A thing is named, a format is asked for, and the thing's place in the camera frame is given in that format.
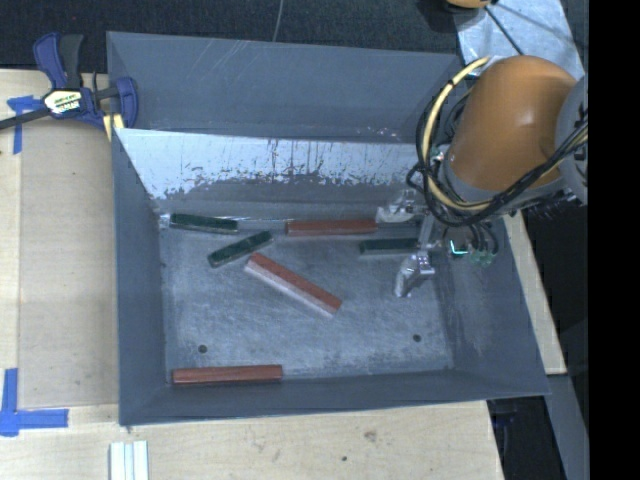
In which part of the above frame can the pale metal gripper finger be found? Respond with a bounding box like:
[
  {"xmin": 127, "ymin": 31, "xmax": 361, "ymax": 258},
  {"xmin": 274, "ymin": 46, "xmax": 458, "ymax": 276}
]
[
  {"xmin": 394, "ymin": 249, "xmax": 437, "ymax": 299},
  {"xmin": 375, "ymin": 188, "xmax": 427, "ymax": 225}
]

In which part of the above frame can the dark green flat block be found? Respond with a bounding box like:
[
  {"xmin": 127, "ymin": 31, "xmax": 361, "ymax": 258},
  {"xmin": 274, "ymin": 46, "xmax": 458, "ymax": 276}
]
[
  {"xmin": 169, "ymin": 212, "xmax": 241, "ymax": 235},
  {"xmin": 357, "ymin": 237, "xmax": 420, "ymax": 260},
  {"xmin": 206, "ymin": 229, "xmax": 276, "ymax": 270}
]

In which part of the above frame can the red-brown flat block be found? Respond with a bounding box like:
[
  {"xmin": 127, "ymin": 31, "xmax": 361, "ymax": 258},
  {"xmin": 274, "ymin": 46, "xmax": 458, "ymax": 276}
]
[
  {"xmin": 284, "ymin": 218, "xmax": 379, "ymax": 238},
  {"xmin": 170, "ymin": 363, "xmax": 285, "ymax": 386},
  {"xmin": 243, "ymin": 251, "xmax": 344, "ymax": 320}
]

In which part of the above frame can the grey metal bin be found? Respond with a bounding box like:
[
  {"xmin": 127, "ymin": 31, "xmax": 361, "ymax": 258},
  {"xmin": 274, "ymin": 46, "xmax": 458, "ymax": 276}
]
[{"xmin": 105, "ymin": 30, "xmax": 553, "ymax": 427}]

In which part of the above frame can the pale wood board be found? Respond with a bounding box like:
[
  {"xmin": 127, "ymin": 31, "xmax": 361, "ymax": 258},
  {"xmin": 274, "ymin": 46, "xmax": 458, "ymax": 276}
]
[{"xmin": 17, "ymin": 117, "xmax": 121, "ymax": 410}]

